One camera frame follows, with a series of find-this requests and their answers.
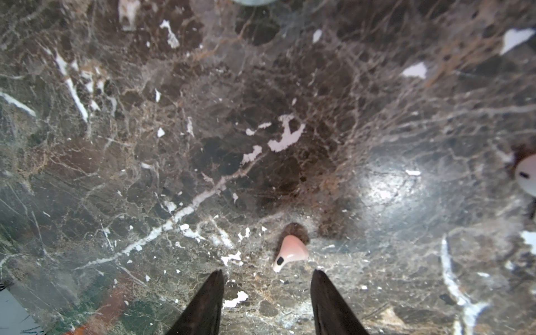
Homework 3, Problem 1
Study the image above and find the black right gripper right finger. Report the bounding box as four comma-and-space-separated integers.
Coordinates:
311, 269, 369, 335

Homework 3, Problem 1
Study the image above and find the white earbud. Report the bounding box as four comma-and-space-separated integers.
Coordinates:
515, 154, 536, 197

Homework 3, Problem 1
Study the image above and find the white round earbud case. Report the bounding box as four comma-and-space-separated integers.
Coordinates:
233, 0, 276, 7

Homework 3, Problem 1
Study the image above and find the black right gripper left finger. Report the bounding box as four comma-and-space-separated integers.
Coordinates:
166, 270, 224, 335

